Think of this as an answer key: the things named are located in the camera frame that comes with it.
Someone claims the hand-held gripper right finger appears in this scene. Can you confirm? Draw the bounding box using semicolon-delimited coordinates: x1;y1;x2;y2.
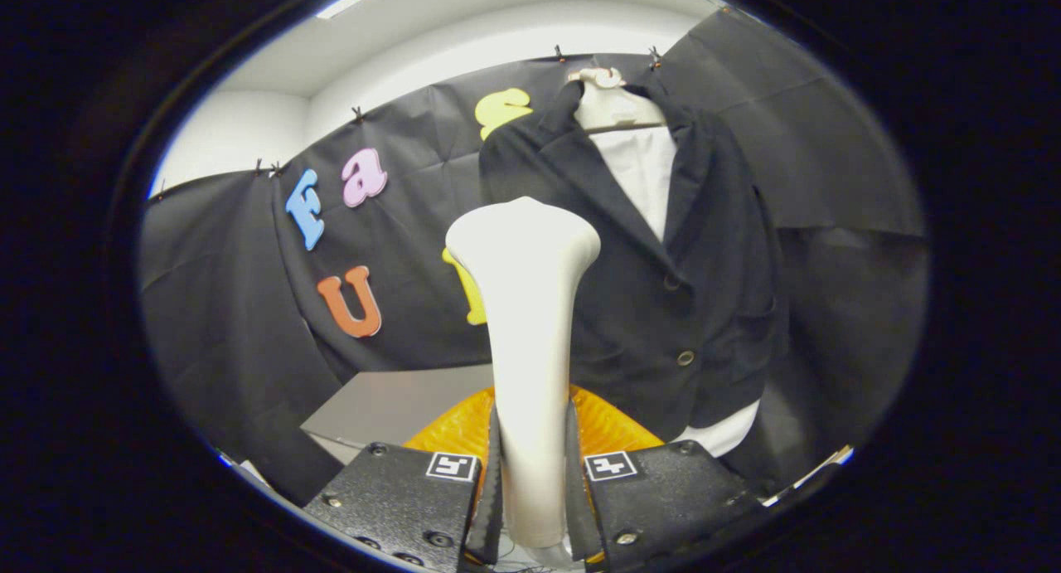
565;385;768;570

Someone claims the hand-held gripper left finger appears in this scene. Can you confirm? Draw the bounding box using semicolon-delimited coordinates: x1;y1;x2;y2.
303;386;505;573

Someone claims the black blazer jacket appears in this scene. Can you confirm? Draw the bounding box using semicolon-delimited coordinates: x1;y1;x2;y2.
478;80;788;441

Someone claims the white garment steamer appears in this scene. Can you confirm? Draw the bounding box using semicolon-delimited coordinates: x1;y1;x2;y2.
445;196;602;570

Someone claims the grey cabinet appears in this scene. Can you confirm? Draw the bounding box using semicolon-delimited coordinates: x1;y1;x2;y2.
300;364;497;466

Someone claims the black backdrop cloth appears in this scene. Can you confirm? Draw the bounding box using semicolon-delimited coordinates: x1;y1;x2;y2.
137;5;929;507

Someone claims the white dress form torso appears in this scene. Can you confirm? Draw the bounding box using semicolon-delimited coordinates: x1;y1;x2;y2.
568;67;763;458

